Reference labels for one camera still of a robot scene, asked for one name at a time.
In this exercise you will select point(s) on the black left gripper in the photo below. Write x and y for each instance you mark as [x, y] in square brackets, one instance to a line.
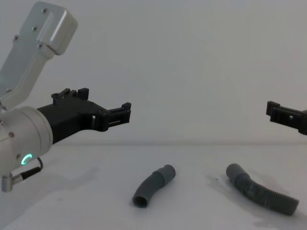
[69, 115]

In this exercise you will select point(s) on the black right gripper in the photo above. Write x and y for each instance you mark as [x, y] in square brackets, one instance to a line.
[303, 122]

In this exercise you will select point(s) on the white curtain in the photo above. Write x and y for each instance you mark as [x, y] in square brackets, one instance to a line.
[182, 60]

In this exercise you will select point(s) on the white table cloth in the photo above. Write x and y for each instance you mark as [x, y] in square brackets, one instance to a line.
[96, 203]

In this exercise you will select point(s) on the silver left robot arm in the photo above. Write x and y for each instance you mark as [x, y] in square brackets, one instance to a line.
[26, 72]

